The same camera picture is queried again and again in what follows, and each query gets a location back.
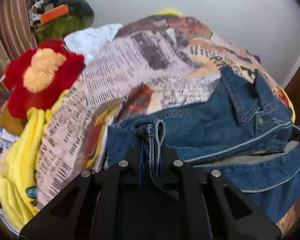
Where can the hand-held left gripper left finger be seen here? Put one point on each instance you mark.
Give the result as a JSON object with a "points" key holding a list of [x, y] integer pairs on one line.
{"points": [[133, 165]]}

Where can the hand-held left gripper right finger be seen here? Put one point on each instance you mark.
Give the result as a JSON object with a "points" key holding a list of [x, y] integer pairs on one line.
{"points": [[168, 165]]}

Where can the blue denim jacket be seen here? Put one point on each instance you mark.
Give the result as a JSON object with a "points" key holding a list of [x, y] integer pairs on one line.
{"points": [[215, 130]]}

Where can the newspaper printed blanket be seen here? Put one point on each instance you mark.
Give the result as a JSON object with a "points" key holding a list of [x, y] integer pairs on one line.
{"points": [[140, 67]]}

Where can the yellow fleece blanket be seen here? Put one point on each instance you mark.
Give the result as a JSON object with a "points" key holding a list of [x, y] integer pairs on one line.
{"points": [[17, 170]]}

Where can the brown cardboard box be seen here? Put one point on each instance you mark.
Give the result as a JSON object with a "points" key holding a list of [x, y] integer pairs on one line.
{"points": [[11, 124]]}

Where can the red plush toy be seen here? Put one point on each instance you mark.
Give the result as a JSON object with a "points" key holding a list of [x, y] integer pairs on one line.
{"points": [[20, 97]]}

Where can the printed papers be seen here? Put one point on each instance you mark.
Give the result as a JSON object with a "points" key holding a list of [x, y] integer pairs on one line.
{"points": [[2, 142]]}

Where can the white cloth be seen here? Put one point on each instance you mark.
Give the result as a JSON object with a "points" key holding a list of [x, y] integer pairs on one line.
{"points": [[90, 38]]}

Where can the yellow pillow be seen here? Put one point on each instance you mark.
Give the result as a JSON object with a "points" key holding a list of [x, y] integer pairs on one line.
{"points": [[168, 12]]}

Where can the green patterned cloth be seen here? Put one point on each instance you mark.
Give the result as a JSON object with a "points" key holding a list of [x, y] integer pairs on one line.
{"points": [[62, 27]]}

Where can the dark grey cushion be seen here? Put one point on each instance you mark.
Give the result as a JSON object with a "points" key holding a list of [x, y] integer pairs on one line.
{"points": [[81, 7]]}

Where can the orange box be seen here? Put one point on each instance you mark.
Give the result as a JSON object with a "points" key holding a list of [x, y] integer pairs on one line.
{"points": [[54, 13]]}

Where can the striped brown curtain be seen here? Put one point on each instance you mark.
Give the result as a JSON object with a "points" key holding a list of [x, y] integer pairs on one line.
{"points": [[12, 30]]}

